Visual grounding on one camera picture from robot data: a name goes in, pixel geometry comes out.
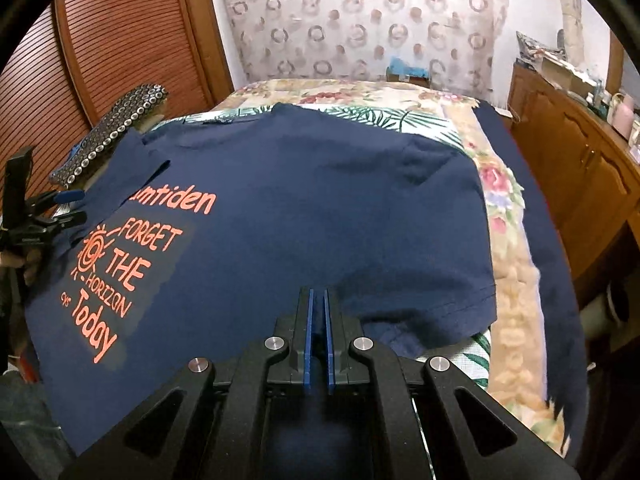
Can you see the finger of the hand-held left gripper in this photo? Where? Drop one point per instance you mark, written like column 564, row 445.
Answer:
column 65, row 222
column 60, row 197

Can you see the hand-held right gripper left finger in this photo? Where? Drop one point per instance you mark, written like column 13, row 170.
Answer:
column 308, row 345

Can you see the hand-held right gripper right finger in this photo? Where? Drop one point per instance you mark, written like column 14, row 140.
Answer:
column 329, row 345

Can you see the navy t-shirt with orange print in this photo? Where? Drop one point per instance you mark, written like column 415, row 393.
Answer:
column 300, row 200

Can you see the person's left hand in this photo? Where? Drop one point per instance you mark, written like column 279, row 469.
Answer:
column 31, row 266

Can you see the black studded pillow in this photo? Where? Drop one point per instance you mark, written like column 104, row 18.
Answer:
column 115, row 130

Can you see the wooden louvered wardrobe door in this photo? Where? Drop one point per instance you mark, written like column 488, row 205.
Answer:
column 115, row 50

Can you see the floral bedspread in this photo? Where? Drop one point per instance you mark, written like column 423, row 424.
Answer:
column 510, row 280

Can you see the dark grey cloth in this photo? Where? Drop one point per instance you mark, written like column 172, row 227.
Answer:
column 25, row 420

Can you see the white pot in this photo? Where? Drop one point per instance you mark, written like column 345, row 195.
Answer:
column 602, row 312

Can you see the blue cloth bundle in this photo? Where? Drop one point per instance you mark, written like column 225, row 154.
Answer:
column 407, row 71

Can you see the wooden cabinet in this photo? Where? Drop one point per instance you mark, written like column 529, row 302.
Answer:
column 575, row 160

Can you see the circle-patterned curtain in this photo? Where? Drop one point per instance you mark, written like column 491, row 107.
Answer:
column 360, row 25

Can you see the cardboard box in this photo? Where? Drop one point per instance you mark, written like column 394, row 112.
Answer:
column 562, row 75

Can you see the patterned bag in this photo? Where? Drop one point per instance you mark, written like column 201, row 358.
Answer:
column 537, row 47

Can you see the pink kettle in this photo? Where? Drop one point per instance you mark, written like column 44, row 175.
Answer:
column 623, row 115

